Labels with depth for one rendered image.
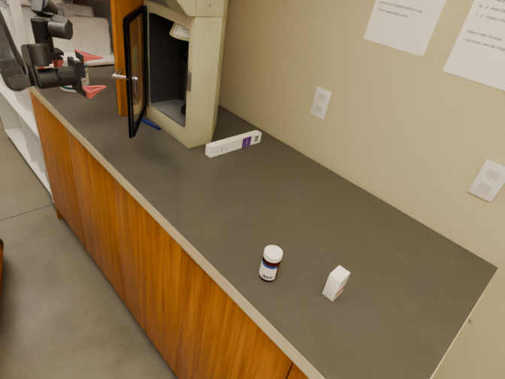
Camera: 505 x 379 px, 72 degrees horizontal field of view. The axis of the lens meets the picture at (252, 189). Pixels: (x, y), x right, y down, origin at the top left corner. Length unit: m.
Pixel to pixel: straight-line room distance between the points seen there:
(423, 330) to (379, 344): 0.13
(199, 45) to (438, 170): 0.88
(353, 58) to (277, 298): 0.86
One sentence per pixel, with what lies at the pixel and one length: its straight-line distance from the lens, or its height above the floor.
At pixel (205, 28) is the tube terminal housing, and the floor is 1.38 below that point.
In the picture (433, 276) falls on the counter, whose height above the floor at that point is 0.94.
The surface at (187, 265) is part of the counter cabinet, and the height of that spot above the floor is 0.80.
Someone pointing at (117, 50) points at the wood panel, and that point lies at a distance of 1.54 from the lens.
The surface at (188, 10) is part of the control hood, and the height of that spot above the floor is 1.43.
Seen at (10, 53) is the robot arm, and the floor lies 1.27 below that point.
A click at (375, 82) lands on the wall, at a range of 1.30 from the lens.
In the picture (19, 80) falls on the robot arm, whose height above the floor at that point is 1.20.
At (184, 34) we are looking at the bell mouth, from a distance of 1.34.
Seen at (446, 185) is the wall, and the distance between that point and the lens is 1.28.
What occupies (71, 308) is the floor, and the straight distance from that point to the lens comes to 2.06.
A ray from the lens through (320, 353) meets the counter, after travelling 0.82.
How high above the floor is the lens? 1.61
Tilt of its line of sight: 34 degrees down
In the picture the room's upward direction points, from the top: 10 degrees clockwise
